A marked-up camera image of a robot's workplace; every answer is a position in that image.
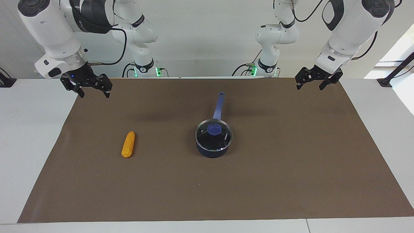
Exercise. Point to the black stand with pole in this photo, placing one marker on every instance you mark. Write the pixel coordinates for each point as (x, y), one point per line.
(385, 81)

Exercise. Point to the orange corn cob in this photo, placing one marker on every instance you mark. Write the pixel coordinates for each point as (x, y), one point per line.
(128, 144)

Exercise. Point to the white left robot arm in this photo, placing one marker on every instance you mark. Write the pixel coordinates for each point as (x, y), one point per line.
(349, 29)

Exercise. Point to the glass lid with blue knob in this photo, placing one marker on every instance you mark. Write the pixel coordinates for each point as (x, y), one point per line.
(213, 129)

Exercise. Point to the brown table mat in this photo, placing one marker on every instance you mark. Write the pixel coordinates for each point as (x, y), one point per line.
(275, 181)

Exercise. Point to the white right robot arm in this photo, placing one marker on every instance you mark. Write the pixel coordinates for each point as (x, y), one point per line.
(48, 29)

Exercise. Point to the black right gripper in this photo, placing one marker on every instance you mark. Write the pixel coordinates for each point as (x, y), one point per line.
(85, 79)

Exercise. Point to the black clamp foot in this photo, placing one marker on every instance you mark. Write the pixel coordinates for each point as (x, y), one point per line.
(6, 82)

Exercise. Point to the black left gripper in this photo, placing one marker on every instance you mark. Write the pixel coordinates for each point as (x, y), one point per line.
(318, 75)

